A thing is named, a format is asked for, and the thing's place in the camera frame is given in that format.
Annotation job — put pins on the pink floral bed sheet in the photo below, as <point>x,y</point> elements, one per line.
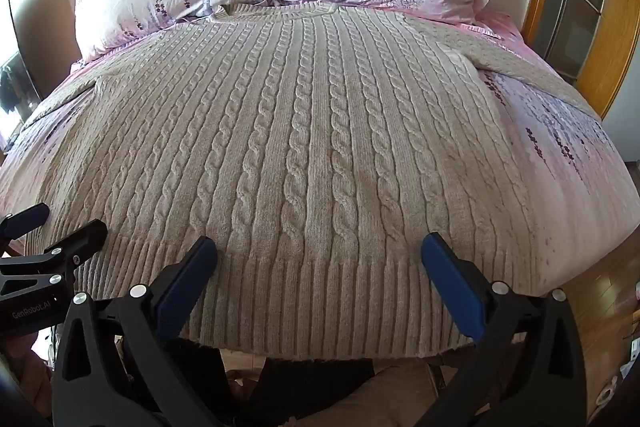
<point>555,147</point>

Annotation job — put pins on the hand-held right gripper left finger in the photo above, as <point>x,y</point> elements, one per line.
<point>186,286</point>

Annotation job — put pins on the dark glass panel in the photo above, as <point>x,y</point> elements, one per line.
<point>17,62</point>

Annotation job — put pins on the person's dark pants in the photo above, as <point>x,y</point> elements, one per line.
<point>300,387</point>

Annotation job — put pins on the wooden glass-door cabinet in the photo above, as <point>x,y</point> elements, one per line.
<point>595,7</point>

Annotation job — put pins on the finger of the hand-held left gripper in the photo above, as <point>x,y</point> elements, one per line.
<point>75,241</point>
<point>27,218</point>

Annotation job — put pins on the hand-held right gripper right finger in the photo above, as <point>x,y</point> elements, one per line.
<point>452,283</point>

